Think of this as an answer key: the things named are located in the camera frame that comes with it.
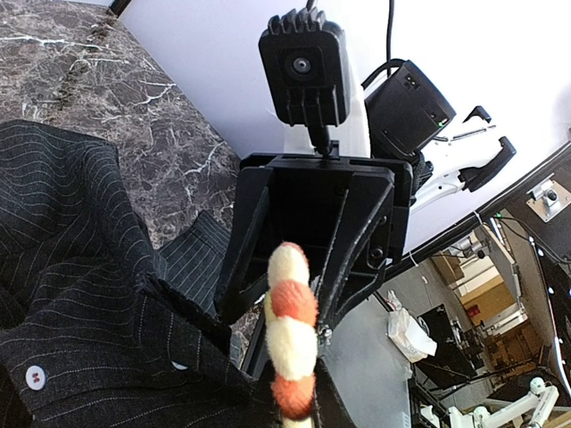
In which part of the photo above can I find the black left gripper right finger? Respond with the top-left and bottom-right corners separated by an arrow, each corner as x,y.
311,360 -> 357,428

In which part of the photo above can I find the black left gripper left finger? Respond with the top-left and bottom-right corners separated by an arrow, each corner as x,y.
240,369 -> 282,428

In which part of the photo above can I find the black right frame post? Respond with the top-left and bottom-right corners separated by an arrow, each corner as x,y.
109,0 -> 131,17

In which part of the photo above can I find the dark pinstriped garment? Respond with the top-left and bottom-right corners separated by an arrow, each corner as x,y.
1,120 -> 257,427

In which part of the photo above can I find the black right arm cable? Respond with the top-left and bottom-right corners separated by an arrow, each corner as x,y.
305,0 -> 398,63

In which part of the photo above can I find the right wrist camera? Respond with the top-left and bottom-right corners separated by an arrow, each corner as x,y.
258,1 -> 371,158

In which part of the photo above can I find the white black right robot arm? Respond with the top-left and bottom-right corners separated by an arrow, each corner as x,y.
214,52 -> 454,327

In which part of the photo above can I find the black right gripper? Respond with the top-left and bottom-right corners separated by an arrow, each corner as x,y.
214,154 -> 412,328

